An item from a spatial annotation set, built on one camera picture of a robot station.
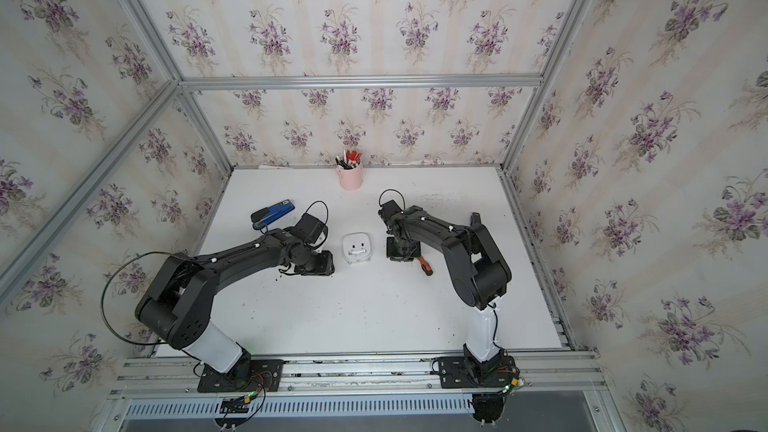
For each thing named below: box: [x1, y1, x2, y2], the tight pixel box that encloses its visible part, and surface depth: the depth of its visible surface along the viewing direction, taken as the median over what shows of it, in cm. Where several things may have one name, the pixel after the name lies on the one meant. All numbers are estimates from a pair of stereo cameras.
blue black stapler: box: [251, 199, 295, 230], surface depth 104 cm
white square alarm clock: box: [342, 232, 371, 265], surface depth 95 cm
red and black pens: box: [335, 150, 362, 170], surface depth 110 cm
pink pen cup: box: [336, 163, 364, 191], surface depth 113 cm
